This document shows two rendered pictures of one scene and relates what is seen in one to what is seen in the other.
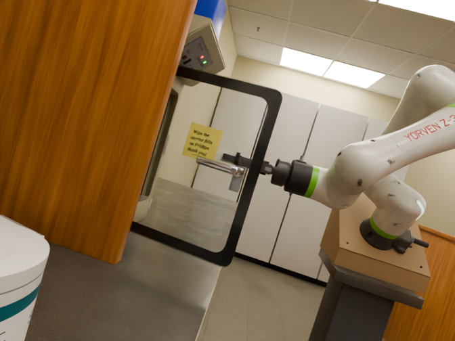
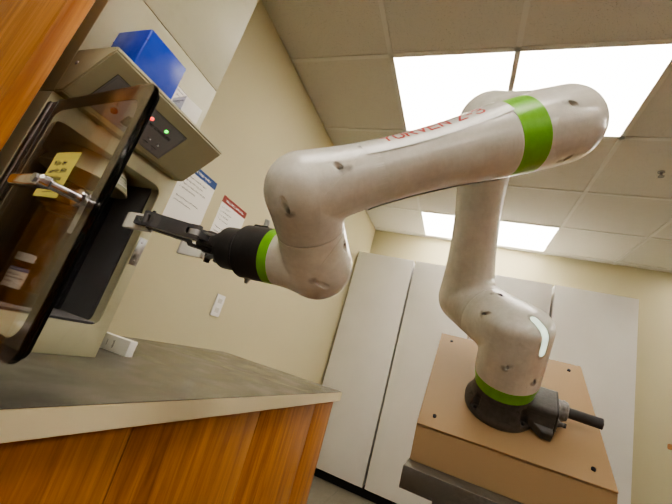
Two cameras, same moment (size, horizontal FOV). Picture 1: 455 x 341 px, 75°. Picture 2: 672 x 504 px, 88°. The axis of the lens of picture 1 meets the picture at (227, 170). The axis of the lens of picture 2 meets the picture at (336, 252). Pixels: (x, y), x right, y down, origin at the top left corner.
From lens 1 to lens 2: 0.59 m
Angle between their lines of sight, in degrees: 25
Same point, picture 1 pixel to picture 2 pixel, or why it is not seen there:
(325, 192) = (280, 260)
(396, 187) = (494, 299)
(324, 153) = not seen: hidden behind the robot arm
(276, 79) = (424, 252)
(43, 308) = not seen: outside the picture
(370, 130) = (559, 303)
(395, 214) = (498, 347)
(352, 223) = (452, 385)
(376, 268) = (493, 470)
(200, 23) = (105, 53)
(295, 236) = not seen: hidden behind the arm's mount
